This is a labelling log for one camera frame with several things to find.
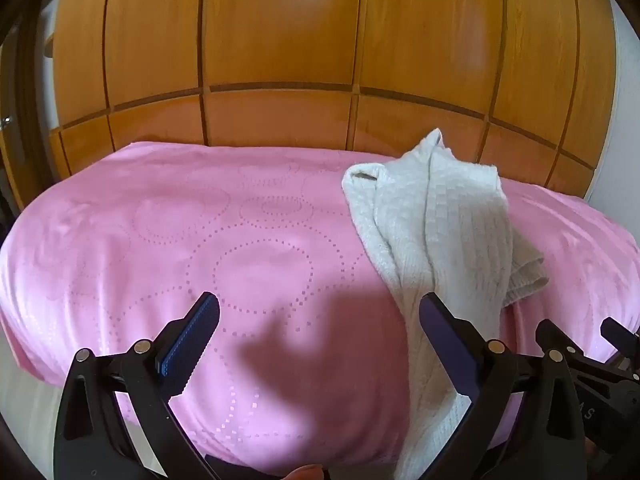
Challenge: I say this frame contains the pink patterned blanket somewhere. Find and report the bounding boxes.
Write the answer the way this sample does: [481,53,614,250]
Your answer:
[0,141,640,468]

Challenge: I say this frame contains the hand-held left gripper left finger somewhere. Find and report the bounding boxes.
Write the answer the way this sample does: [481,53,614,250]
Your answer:
[52,291,221,480]

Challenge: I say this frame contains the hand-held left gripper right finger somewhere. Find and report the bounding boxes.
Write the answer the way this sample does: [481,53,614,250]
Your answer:
[419,291,590,480]

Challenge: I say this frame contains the white knit sweater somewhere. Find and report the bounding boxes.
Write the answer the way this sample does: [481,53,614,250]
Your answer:
[341,128,548,480]

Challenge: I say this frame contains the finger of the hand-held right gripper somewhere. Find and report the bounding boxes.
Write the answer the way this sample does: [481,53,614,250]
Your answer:
[534,317,603,378]
[600,316,640,361]

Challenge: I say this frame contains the dark wooden door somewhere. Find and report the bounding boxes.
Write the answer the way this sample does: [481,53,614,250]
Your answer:
[0,0,57,221]

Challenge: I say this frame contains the person's left hand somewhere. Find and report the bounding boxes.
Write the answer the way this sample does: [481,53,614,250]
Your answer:
[284,464,327,480]

